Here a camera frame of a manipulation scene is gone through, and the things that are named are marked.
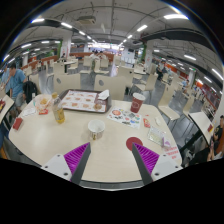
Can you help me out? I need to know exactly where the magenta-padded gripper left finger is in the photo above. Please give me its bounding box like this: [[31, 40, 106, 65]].
[[41, 142, 92, 186]]

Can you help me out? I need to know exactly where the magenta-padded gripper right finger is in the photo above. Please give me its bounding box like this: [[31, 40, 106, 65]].
[[131, 142, 184, 186]]

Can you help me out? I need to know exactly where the clear bottle with yellow drink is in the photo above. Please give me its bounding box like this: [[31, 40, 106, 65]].
[[51, 92, 66, 125]]

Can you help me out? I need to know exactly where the red white table sticker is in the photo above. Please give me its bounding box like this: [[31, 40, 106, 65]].
[[163, 144, 183, 164]]

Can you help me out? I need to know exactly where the clear plastic wrapper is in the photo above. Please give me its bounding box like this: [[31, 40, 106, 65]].
[[147, 125, 172, 149]]

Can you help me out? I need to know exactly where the flat round red coaster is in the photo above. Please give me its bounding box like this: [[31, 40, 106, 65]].
[[125, 136, 144, 152]]

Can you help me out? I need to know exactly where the small red white packet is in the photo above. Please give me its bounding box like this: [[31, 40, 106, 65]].
[[142, 117, 152, 129]]

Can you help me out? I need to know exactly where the beige side table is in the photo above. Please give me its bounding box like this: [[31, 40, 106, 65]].
[[188, 110, 214, 146], [0, 94, 15, 124]]

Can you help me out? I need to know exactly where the small red wallet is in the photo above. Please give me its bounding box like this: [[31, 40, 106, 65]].
[[12, 117, 24, 131]]

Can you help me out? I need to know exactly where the white paper receipt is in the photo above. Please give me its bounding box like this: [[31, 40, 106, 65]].
[[20, 106, 37, 118]]

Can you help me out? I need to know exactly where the printed paper sheet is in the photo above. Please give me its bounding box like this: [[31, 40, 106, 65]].
[[106, 106, 143, 130]]

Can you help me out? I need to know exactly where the person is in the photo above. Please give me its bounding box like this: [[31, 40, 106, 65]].
[[0, 63, 28, 108], [206, 114, 224, 161]]

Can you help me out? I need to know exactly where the clear plastic food bag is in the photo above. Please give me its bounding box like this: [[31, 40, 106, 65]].
[[33, 93, 54, 114]]

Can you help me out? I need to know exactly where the red paper cup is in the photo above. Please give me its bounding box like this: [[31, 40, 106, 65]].
[[130, 92, 147, 114]]

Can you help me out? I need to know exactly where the brown tray with paper liner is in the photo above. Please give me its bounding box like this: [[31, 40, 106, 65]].
[[58, 88, 113, 114]]

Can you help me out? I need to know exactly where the black backpack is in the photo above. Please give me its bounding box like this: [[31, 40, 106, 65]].
[[22, 80, 39, 104]]

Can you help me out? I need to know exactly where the group of beige chairs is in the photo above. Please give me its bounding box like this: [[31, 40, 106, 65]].
[[23, 54, 201, 131]]

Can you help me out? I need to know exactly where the red food tray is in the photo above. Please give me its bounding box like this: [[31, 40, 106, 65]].
[[0, 99, 7, 114]]

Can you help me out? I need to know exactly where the white napkin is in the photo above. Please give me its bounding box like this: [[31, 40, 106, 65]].
[[97, 89, 111, 101]]

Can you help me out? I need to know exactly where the ceiling air conditioner unit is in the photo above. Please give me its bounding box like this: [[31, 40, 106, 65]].
[[76, 15, 98, 26]]

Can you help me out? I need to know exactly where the group of ceiling lights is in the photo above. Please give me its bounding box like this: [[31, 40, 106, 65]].
[[3, 13, 224, 84]]

